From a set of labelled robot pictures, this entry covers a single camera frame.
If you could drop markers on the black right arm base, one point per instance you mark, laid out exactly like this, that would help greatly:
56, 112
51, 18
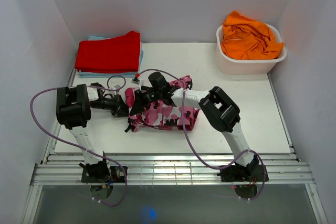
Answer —
237, 173

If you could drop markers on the folded red garment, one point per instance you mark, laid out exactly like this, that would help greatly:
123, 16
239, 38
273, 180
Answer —
109, 53

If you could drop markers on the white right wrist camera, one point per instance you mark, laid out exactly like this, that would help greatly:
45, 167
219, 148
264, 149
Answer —
136, 79

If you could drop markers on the white plastic basin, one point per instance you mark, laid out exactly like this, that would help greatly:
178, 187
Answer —
231, 66

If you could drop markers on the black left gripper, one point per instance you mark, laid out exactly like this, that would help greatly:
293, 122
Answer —
121, 109

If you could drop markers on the crumpled orange garment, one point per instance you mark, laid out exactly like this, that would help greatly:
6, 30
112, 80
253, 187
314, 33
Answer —
248, 39

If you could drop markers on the aluminium table frame rails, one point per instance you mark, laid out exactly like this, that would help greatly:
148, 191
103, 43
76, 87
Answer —
168, 170

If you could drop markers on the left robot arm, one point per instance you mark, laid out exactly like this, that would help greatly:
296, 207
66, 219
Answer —
73, 111

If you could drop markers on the pink camouflage trousers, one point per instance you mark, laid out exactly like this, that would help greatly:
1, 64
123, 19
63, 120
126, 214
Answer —
163, 117

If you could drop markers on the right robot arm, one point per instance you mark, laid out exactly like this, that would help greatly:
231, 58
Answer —
175, 104

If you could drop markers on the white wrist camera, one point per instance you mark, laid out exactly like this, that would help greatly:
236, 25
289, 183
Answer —
136, 79
116, 88

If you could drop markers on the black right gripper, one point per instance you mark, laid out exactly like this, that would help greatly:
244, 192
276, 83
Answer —
140, 103

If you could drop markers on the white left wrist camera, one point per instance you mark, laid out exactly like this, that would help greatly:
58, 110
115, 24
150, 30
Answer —
116, 88

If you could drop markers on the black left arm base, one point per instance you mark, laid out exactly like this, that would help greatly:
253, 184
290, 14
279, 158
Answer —
117, 176

